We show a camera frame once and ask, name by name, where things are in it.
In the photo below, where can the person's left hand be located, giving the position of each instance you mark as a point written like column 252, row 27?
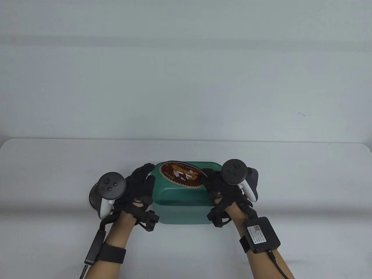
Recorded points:
column 136, row 189

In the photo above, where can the person's right hand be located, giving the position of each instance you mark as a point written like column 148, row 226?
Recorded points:
column 221, row 191

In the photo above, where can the brown dog round coaster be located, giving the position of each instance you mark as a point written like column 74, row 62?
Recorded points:
column 168, row 172

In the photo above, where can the green plastic bin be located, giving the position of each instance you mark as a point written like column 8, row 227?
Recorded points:
column 180, row 209

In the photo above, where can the black cat round coaster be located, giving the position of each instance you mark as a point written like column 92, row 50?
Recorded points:
column 92, row 200

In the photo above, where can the person's right forearm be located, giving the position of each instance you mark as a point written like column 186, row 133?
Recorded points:
column 261, row 267

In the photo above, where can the person's left forearm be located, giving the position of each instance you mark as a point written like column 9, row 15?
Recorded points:
column 119, row 229

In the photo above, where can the black and white right controller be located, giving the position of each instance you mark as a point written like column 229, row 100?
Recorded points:
column 234, row 171

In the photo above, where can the black and white controller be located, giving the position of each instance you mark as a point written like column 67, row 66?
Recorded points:
column 112, row 186
column 234, row 171

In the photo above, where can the black and white left controller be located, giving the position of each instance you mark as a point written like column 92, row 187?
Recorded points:
column 112, row 186

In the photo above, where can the black square wrist box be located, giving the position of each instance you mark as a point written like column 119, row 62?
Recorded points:
column 261, row 234

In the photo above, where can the black slim wrist device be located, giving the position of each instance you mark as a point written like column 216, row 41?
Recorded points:
column 94, row 248

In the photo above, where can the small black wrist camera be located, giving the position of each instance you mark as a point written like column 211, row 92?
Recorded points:
column 216, row 219
column 150, row 221

